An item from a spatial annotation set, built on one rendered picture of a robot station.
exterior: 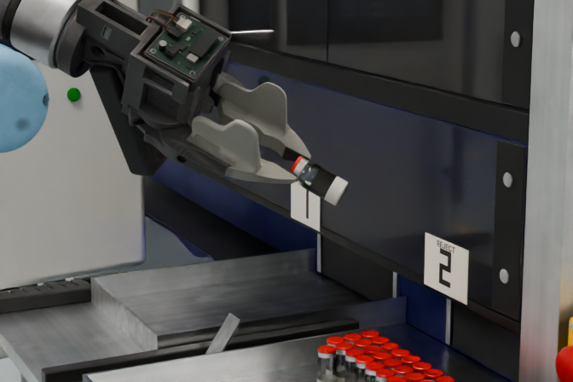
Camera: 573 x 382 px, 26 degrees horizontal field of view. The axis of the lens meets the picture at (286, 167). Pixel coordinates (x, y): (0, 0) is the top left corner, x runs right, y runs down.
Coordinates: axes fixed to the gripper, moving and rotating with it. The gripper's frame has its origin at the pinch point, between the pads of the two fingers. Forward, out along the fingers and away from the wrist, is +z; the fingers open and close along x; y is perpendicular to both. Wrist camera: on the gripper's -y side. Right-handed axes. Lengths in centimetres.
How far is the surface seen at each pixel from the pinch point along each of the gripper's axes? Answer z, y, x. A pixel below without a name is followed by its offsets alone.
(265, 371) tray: 4.2, -47.0, 9.0
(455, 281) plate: 17.6, -29.3, 20.5
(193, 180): -29, -102, 66
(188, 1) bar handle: -34, -50, 56
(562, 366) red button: 29.0, -14.6, 7.1
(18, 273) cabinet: -41, -97, 29
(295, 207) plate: -5, -56, 38
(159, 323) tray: -12, -61, 15
